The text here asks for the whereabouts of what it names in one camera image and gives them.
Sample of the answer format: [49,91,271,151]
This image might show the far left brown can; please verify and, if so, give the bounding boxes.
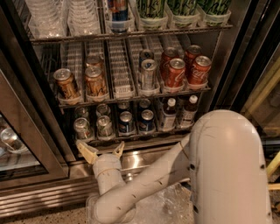
[53,68,80,100]

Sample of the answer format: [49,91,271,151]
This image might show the front right coca-cola can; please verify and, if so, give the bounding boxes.
[187,55,212,85]

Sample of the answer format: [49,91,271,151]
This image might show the green tall can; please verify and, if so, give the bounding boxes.
[167,0,197,16]
[136,0,165,18]
[198,0,232,15]

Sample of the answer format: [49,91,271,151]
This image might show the right green tall can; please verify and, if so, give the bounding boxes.
[198,0,232,15]

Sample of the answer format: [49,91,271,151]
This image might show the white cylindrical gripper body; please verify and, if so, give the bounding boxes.
[93,154,125,195]

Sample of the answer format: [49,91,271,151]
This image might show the rear silver can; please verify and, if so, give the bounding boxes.
[139,49,154,64]

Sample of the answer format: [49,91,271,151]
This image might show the rear left coca-cola can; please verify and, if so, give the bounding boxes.
[159,46,179,80]

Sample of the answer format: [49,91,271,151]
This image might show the front brown can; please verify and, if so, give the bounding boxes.
[85,66,108,96]

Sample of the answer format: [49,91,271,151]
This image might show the front silver can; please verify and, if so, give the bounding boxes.
[140,59,157,90]

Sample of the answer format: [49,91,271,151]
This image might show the silver can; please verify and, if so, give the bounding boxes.
[139,49,154,64]
[140,59,157,90]

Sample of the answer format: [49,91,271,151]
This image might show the white-capped drink bottle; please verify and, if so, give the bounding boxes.
[178,95,198,128]
[160,98,176,130]

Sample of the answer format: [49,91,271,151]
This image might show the rear brown can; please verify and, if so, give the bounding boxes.
[86,55,103,68]

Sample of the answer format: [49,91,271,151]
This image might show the rear left 7up can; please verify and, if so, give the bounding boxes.
[74,107,89,119]

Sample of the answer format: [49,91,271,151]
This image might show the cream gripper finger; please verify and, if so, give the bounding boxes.
[76,140,98,165]
[112,141,125,158]

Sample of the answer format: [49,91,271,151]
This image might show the stainless steel fridge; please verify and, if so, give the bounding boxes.
[0,0,280,219]

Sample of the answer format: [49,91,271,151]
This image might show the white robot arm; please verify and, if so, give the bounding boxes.
[76,109,272,224]

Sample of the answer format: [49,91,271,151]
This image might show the coca-cola can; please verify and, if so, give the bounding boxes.
[187,55,212,85]
[159,46,179,80]
[184,45,201,75]
[164,58,186,88]

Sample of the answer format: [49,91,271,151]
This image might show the brown can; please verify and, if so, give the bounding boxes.
[86,55,103,68]
[53,68,80,100]
[85,66,108,96]

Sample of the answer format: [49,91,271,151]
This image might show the rear left pepsi can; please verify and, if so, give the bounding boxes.
[117,101,131,113]

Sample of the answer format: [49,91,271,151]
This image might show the left sliding fridge door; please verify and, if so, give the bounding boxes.
[0,52,68,191]

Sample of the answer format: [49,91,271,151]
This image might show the rear right coca-cola can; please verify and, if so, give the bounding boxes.
[184,45,201,75]

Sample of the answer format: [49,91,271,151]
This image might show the front left pepsi can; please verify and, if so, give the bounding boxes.
[118,111,134,133]

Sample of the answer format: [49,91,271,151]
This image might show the rear right 7up can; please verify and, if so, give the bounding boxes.
[96,103,111,117]

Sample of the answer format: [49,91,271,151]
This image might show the yellow black stand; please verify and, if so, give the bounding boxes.
[266,151,280,215]

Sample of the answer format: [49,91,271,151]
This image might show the right glass fridge door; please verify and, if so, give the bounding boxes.
[211,0,280,157]

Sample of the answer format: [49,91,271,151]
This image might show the left green tall can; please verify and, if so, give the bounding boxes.
[136,0,165,18]

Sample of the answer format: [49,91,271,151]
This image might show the red bull can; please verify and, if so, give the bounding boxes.
[108,0,128,21]

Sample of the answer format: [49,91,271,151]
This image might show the pepsi can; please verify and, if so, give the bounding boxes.
[138,99,151,111]
[117,101,131,113]
[118,111,134,133]
[139,109,155,132]

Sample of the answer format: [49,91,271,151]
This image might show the left white-capped drink bottle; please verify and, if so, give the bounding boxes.
[160,98,176,130]

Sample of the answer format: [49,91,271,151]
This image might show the front left coca-cola can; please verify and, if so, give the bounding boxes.
[164,58,186,88]

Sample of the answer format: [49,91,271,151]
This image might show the empty white shelf glide tray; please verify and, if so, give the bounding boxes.
[108,39,136,99]

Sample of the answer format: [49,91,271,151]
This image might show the right white-capped drink bottle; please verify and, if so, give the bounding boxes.
[178,95,198,128]

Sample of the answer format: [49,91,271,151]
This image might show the front right pepsi can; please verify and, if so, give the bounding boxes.
[139,109,155,132]

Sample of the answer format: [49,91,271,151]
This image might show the rear right pepsi can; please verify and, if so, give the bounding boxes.
[138,99,151,111]

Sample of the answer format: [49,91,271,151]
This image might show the can behind left door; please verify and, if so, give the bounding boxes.
[0,128,27,154]

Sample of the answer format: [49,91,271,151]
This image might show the middle green tall can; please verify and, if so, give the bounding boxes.
[167,0,197,16]

